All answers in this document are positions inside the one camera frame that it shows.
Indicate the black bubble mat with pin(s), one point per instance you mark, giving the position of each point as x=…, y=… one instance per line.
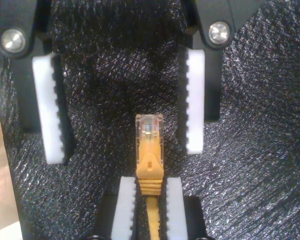
x=252, y=125

